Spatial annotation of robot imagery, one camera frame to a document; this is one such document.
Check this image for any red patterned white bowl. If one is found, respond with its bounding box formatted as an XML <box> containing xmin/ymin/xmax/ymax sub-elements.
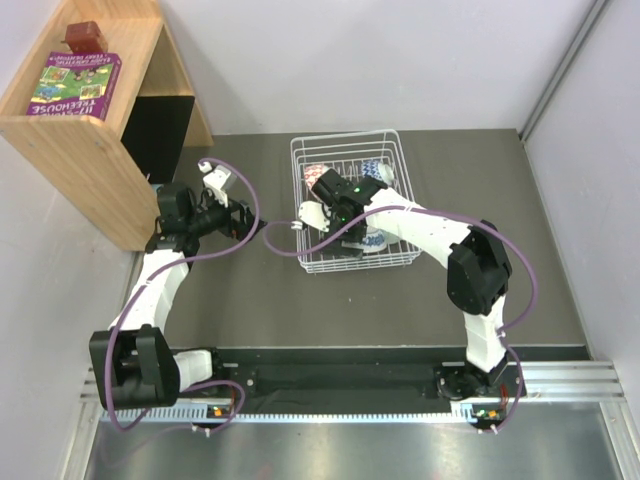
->
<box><xmin>303</xmin><ymin>164</ymin><xmax>329</xmax><ymax>192</ymax></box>

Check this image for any wooden shelf unit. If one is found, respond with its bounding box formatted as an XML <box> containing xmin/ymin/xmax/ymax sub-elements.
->
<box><xmin>1</xmin><ymin>1</ymin><xmax>195</xmax><ymax>251</ymax></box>

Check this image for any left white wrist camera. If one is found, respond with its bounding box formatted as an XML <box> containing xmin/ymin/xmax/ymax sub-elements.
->
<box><xmin>198</xmin><ymin>161</ymin><xmax>237</xmax><ymax>208</ymax></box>

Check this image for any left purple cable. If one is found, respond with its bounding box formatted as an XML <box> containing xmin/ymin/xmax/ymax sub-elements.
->
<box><xmin>106</xmin><ymin>157</ymin><xmax>261</xmax><ymax>435</ymax></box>

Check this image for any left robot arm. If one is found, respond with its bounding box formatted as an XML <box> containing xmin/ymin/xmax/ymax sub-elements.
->
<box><xmin>89</xmin><ymin>182</ymin><xmax>267</xmax><ymax>410</ymax></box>

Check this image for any orange red patterned bowl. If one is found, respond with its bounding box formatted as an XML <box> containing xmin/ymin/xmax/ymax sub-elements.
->
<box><xmin>360</xmin><ymin>159</ymin><xmax>395</xmax><ymax>186</ymax></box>

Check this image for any dark blue bottom bowl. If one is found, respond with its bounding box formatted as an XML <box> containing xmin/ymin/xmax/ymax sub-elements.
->
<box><xmin>357</xmin><ymin>227</ymin><xmax>387</xmax><ymax>254</ymax></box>

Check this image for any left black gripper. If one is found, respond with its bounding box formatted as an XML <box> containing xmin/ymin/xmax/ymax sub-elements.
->
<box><xmin>185</xmin><ymin>191</ymin><xmax>266</xmax><ymax>244</ymax></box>

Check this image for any white wire dish rack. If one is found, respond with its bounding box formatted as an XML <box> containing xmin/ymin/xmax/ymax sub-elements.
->
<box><xmin>290</xmin><ymin>129</ymin><xmax>420</xmax><ymax>274</ymax></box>

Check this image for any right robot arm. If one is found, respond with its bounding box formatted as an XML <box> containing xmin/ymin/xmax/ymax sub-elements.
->
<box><xmin>298</xmin><ymin>165</ymin><xmax>512</xmax><ymax>400</ymax></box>

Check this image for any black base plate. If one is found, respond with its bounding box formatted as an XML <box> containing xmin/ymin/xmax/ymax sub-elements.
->
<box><xmin>169</xmin><ymin>345</ymin><xmax>529</xmax><ymax>414</ymax></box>

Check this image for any aluminium rail frame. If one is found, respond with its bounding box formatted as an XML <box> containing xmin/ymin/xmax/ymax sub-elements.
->
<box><xmin>79</xmin><ymin>357</ymin><xmax>627</xmax><ymax>426</ymax></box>

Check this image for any pale green bowl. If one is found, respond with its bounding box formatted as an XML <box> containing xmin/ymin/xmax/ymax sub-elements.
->
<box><xmin>381</xmin><ymin>230</ymin><xmax>401</xmax><ymax>249</ymax></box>

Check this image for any dark red box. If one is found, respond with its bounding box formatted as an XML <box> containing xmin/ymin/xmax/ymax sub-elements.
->
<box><xmin>64</xmin><ymin>21</ymin><xmax>108</xmax><ymax>54</ymax></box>

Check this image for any purple treehouse book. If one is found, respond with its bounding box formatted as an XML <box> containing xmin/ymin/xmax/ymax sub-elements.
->
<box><xmin>26</xmin><ymin>52</ymin><xmax>122</xmax><ymax>120</ymax></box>

